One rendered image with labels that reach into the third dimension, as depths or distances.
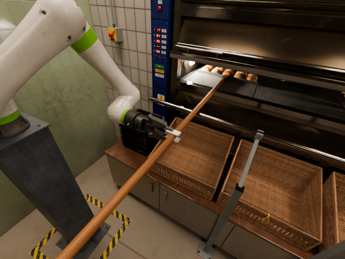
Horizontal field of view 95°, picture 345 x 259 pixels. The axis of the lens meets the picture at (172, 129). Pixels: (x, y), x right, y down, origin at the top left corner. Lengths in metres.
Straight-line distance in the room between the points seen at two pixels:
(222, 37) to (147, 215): 1.66
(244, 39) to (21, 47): 1.06
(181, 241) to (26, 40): 1.68
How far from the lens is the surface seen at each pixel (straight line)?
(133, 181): 0.57
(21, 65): 0.66
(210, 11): 1.24
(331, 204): 1.46
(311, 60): 1.20
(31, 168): 1.01
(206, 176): 1.39
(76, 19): 0.62
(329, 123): 1.37
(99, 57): 0.82
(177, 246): 1.74
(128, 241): 1.77
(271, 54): 1.18
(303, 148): 1.00
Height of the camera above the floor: 1.67
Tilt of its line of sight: 37 degrees down
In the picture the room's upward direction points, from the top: 4 degrees clockwise
